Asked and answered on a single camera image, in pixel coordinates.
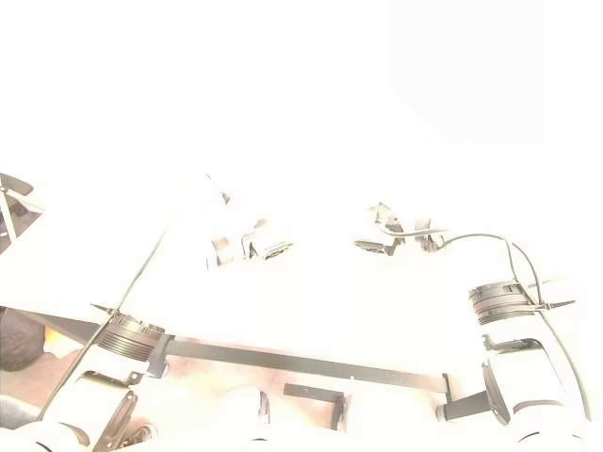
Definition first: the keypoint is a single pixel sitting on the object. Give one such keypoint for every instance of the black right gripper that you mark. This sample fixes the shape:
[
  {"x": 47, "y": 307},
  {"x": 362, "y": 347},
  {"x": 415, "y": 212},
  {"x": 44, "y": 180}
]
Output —
[{"x": 391, "y": 226}]

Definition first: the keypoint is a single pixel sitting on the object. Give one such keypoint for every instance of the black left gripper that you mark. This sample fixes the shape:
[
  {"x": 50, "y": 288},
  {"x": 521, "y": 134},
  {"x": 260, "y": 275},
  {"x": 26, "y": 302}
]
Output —
[{"x": 249, "y": 242}]

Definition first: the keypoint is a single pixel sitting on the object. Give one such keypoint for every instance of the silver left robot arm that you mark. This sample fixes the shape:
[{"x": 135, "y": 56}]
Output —
[{"x": 129, "y": 338}]

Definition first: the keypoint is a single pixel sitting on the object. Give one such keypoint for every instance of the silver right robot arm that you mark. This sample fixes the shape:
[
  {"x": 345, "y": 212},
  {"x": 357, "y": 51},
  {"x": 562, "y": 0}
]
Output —
[{"x": 501, "y": 303}]

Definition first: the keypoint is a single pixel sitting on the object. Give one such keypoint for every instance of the dark rounded shape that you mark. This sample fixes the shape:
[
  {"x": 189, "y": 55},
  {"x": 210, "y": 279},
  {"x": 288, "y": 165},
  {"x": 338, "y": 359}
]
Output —
[{"x": 16, "y": 341}]

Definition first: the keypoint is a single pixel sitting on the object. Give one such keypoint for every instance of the black metal table frame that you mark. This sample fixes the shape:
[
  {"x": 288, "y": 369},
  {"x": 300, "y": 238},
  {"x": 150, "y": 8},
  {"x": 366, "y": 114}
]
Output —
[{"x": 301, "y": 362}]

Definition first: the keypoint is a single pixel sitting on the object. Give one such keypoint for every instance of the black bracket under table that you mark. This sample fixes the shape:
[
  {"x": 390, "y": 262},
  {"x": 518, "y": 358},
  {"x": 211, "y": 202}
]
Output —
[{"x": 313, "y": 393}]

